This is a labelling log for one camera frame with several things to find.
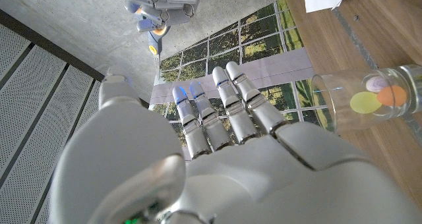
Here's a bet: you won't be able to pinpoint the small purple toy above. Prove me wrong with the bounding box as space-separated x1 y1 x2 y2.
365 76 392 93

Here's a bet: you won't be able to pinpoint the printed window backdrop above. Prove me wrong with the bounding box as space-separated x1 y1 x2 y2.
150 0 336 161

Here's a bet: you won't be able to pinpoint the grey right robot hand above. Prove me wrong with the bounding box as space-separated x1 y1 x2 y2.
120 0 207 34

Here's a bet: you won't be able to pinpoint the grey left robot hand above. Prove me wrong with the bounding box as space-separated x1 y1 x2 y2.
47 61 422 224

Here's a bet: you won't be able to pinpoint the scissors with yellow handles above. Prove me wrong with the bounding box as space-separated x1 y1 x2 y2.
120 0 172 83

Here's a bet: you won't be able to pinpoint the clear drinking glass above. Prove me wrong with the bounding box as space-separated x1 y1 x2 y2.
311 65 422 132

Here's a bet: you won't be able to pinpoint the small orange toy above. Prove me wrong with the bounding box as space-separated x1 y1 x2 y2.
376 84 408 107

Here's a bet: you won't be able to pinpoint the small yellow toy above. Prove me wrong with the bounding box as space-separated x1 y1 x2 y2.
349 91 382 115

